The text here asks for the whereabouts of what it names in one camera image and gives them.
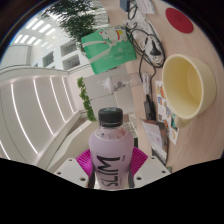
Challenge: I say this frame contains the black power cable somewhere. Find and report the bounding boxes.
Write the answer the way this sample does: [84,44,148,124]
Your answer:
[127,2,167,101]

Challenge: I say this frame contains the group of ceiling lights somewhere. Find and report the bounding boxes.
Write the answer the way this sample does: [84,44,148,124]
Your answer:
[12,17,58,46]

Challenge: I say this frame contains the brown notebook with paper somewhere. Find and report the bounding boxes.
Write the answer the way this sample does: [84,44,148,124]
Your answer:
[140,119,169,165]

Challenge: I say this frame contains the flat round red coaster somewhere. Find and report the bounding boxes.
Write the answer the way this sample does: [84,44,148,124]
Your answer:
[165,7,195,35]

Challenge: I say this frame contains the green bag with cartoon bear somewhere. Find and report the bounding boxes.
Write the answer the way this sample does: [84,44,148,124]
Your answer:
[80,26,138,75]

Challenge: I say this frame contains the large green tree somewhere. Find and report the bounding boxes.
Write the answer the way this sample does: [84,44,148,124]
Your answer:
[41,0,110,52]

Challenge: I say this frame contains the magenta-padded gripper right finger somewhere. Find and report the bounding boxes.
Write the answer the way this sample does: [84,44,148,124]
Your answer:
[128,146,173,189]

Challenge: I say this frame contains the small green leafy plant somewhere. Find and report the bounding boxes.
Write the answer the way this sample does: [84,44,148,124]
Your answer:
[76,76,98,123]

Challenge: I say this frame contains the cream yellow mug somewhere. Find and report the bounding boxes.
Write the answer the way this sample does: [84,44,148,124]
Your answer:
[161,53,217,130]

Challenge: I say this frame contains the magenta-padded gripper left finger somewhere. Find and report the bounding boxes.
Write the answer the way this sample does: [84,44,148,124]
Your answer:
[54,148,97,189]

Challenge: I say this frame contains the black clip device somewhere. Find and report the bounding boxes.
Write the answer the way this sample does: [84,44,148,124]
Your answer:
[143,94,157,122]

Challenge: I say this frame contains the purple drink bottle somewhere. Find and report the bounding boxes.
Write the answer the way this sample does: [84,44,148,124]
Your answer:
[87,106,135,191]

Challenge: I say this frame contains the clear plastic bottle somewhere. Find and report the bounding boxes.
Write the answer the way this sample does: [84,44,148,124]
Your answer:
[101,71,148,96]

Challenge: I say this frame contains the white paper sheet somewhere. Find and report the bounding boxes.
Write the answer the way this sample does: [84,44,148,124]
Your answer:
[135,0,157,16]

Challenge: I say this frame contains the colourful sticker sheet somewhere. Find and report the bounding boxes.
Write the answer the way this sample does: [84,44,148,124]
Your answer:
[154,80,181,146]

